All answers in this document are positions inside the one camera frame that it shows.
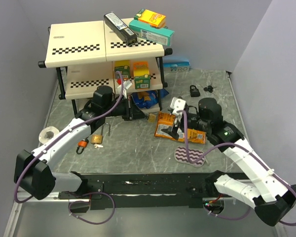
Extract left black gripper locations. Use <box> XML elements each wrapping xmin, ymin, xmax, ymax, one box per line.
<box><xmin>103</xmin><ymin>95</ymin><xmax>148</xmax><ymax>121</ymax></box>

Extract small brass padlock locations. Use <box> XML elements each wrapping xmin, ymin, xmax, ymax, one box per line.
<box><xmin>147</xmin><ymin>113</ymin><xmax>156</xmax><ymax>123</ymax></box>

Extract black Kaijing padlock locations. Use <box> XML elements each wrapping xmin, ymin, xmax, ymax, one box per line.
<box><xmin>189</xmin><ymin>85</ymin><xmax>200</xmax><ymax>98</ymax></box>

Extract large brass long-shackle padlock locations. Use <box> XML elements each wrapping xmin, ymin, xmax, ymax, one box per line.
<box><xmin>91</xmin><ymin>123</ymin><xmax>111</xmax><ymax>145</ymax></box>

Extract orange black padlock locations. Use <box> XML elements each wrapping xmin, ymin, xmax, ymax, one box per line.
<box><xmin>75</xmin><ymin>138</ymin><xmax>89</xmax><ymax>155</ymax></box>

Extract black key bunch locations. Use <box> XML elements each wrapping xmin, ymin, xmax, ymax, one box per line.
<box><xmin>203</xmin><ymin>85</ymin><xmax>217</xmax><ymax>95</ymax></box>

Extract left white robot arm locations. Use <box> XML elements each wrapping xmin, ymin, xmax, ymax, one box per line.
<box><xmin>14</xmin><ymin>85</ymin><xmax>148</xmax><ymax>200</ymax></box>

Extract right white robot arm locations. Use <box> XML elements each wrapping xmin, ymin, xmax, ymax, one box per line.
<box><xmin>164</xmin><ymin>97</ymin><xmax>296</xmax><ymax>226</ymax></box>

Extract silver key on table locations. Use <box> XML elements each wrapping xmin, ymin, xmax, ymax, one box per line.
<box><xmin>94</xmin><ymin>144</ymin><xmax>103</xmax><ymax>148</ymax></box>

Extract orange kettle chip bag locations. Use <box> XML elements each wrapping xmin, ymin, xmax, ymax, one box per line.
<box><xmin>154</xmin><ymin>112</ymin><xmax>206</xmax><ymax>144</ymax></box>

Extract blue chip bag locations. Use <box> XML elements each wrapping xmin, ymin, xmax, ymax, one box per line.
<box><xmin>132</xmin><ymin>89</ymin><xmax>169</xmax><ymax>109</ymax></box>

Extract purple wavy sponge pad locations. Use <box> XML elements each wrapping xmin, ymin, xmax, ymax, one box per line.
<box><xmin>174</xmin><ymin>147</ymin><xmax>209</xmax><ymax>167</ymax></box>

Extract green yellow box right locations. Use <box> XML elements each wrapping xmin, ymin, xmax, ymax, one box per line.
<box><xmin>133</xmin><ymin>61</ymin><xmax>150</xmax><ymax>90</ymax></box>

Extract green yellow box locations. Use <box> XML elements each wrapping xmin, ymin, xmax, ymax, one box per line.
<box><xmin>133</xmin><ymin>61</ymin><xmax>150</xmax><ymax>90</ymax></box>
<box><xmin>114</xmin><ymin>60</ymin><xmax>131</xmax><ymax>79</ymax></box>

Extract green yellow box left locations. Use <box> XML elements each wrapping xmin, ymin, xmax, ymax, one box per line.
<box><xmin>114</xmin><ymin>60</ymin><xmax>131</xmax><ymax>79</ymax></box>

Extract blue white toothpaste box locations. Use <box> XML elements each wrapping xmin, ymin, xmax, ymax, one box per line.
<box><xmin>163</xmin><ymin>61</ymin><xmax>190</xmax><ymax>73</ymax></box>

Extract beige checkered three-tier shelf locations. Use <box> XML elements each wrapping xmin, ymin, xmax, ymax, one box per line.
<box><xmin>38</xmin><ymin>20</ymin><xmax>173</xmax><ymax>113</ymax></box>

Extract long black box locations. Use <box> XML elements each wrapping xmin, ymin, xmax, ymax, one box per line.
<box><xmin>104</xmin><ymin>12</ymin><xmax>138</xmax><ymax>46</ymax></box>

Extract teal toothpaste box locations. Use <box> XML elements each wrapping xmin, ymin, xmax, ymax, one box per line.
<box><xmin>129</xmin><ymin>19</ymin><xmax>175</xmax><ymax>46</ymax></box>

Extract orange yellow snack box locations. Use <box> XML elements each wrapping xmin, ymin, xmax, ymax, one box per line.
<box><xmin>134</xmin><ymin>8</ymin><xmax>166</xmax><ymax>28</ymax></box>

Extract clear tape roll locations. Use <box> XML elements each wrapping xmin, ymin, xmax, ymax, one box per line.
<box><xmin>38</xmin><ymin>126</ymin><xmax>59</xmax><ymax>144</ymax></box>

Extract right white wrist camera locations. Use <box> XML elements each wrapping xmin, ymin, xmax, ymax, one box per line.
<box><xmin>168</xmin><ymin>97</ymin><xmax>186</xmax><ymax>125</ymax></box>

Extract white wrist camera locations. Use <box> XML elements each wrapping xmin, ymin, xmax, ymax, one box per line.
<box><xmin>168</xmin><ymin>97</ymin><xmax>186</xmax><ymax>125</ymax></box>
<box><xmin>115</xmin><ymin>79</ymin><xmax>133</xmax><ymax>98</ymax></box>

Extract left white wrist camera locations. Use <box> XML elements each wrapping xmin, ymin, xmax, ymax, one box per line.
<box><xmin>115</xmin><ymin>79</ymin><xmax>133</xmax><ymax>98</ymax></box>

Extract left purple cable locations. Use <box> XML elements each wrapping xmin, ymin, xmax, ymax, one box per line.
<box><xmin>13</xmin><ymin>71</ymin><xmax>125</xmax><ymax>225</ymax></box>

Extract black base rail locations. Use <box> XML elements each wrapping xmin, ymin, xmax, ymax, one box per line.
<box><xmin>54</xmin><ymin>172</ymin><xmax>240</xmax><ymax>211</ymax></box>

